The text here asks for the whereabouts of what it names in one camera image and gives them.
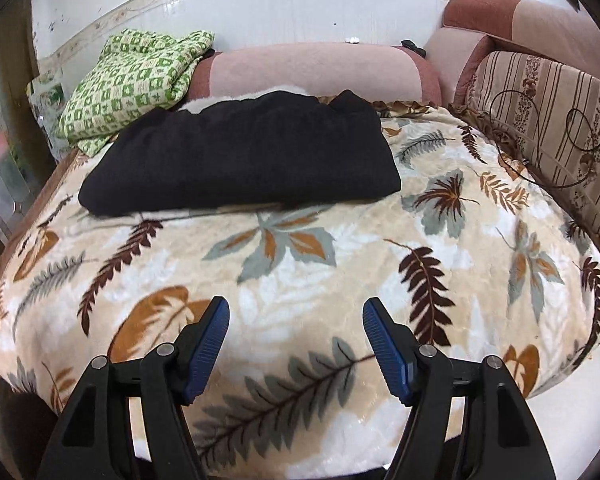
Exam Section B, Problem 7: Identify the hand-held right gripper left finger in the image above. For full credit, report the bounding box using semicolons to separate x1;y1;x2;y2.
37;296;231;480

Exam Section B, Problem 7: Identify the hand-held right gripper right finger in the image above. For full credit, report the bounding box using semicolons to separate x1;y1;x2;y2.
362;297;556;480

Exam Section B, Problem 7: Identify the black coat with fur collar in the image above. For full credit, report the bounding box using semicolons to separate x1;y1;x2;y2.
78;87;402;219

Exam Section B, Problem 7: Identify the leaf print blanket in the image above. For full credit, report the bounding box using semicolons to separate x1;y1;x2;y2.
0;100;600;480

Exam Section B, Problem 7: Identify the green checkered blanket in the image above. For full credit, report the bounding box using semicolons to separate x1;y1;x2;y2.
57;29;216;157

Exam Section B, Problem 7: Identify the pink bolster pillow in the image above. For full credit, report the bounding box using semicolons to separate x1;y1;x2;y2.
185;42;442;108

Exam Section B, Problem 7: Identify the striped floral cushion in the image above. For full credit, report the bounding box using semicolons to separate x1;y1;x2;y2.
452;50;600;261

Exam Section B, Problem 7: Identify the printed plastic bag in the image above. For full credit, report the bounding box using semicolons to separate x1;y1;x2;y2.
27;71;76;161

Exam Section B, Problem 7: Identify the patterned glass door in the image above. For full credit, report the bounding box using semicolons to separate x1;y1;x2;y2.
0;25;46;233

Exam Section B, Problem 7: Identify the pink and brown sofa cushion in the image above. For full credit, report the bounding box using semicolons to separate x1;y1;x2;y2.
424;0;600;106

